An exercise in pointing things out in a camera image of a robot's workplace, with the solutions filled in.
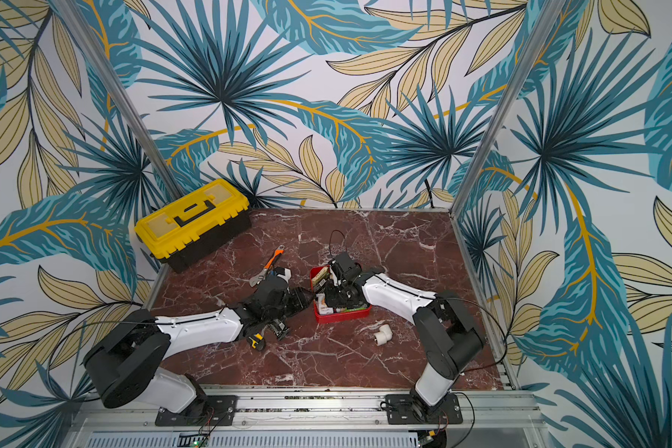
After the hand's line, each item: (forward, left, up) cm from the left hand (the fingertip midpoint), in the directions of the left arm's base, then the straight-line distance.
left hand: (313, 300), depth 86 cm
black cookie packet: (-6, +11, -8) cm, 15 cm away
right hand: (+2, -5, -3) cm, 6 cm away
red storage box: (-4, -8, -4) cm, 9 cm away
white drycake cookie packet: (0, -3, -5) cm, 6 cm away
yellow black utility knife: (-11, +17, -6) cm, 21 cm away
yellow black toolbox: (+20, +42, +8) cm, 47 cm away
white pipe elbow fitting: (-9, -21, -5) cm, 24 cm away
